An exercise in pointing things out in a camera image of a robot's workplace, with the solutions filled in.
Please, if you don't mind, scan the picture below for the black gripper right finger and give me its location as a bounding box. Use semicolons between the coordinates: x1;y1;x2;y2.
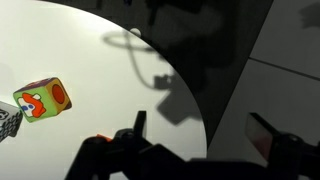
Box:
245;112;285;162

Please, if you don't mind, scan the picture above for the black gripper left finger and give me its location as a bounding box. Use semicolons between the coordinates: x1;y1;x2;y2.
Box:
132;110;148;138

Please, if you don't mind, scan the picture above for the blue cube with number four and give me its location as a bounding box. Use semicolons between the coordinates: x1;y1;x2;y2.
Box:
0;100;24;144

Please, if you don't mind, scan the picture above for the green cube with orange house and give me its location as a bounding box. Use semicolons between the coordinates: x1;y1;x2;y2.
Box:
12;76;73;124

